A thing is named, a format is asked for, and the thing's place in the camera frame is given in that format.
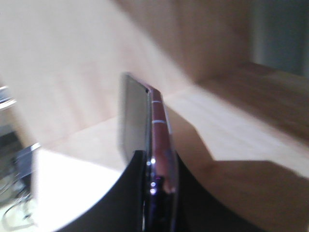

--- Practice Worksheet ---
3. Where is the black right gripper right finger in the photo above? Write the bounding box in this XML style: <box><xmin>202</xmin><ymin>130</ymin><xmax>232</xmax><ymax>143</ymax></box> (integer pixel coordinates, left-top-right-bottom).
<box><xmin>175</xmin><ymin>155</ymin><xmax>261</xmax><ymax>232</ymax></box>

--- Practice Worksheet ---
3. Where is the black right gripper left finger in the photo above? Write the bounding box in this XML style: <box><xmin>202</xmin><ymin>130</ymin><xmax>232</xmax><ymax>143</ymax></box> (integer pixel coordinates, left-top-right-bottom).
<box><xmin>58</xmin><ymin>150</ymin><xmax>146</xmax><ymax>232</ymax></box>

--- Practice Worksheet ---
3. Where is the black foldable smartphone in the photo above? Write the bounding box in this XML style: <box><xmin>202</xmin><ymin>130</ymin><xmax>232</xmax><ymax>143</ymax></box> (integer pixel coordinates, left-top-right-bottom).
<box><xmin>121</xmin><ymin>73</ymin><xmax>179</xmax><ymax>232</ymax></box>

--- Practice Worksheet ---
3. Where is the wooden shelf unit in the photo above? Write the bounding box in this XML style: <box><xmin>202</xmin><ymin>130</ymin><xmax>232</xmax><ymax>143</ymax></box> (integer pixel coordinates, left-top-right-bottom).
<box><xmin>0</xmin><ymin>0</ymin><xmax>309</xmax><ymax>232</ymax></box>

